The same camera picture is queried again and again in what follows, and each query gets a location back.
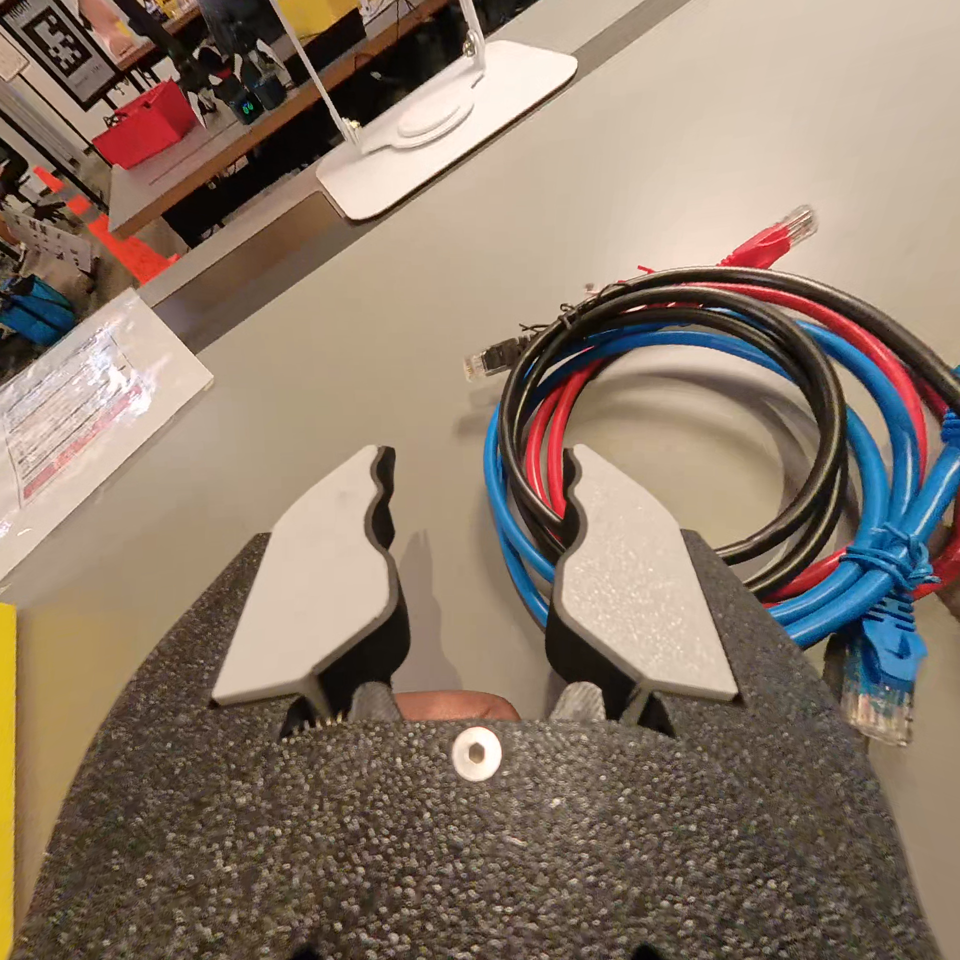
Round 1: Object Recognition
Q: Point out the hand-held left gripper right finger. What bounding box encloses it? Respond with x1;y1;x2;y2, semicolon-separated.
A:
545;444;741;725

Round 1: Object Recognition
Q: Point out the black white marker poster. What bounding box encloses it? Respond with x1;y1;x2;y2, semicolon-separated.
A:
0;0;121;112

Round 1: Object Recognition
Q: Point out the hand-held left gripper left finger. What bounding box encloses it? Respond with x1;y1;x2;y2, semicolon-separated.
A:
212;444;411;717

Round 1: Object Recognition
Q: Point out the wooden workbench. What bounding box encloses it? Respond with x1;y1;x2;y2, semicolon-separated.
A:
108;0;451;241

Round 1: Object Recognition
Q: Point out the printed paper sign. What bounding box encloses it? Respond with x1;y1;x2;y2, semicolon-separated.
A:
7;210;95;273

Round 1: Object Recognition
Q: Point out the black battery charger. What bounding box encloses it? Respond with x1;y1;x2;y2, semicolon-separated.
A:
225;63;290;127

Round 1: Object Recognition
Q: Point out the black ethernet cable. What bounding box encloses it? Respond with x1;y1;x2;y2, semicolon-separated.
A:
462;267;960;601

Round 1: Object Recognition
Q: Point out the blue ethernet cable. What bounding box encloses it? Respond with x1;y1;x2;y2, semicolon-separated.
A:
483;311;960;747

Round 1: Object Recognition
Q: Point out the white display stand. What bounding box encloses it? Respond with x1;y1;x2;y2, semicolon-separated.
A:
266;0;579;222

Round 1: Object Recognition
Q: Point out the yellow board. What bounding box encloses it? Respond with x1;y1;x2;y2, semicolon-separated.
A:
0;602;18;931

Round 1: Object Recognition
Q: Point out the blue tool bag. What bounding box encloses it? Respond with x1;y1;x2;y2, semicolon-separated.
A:
0;273;76;346

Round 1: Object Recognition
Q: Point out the clear plastic bag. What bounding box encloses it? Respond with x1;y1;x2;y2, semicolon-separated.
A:
0;288;215;582

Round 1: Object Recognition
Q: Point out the red ethernet cable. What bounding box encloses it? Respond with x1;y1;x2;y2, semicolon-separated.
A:
525;204;960;609

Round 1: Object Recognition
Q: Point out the red plastic bin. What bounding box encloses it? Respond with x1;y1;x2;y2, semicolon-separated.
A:
91;78;198;170

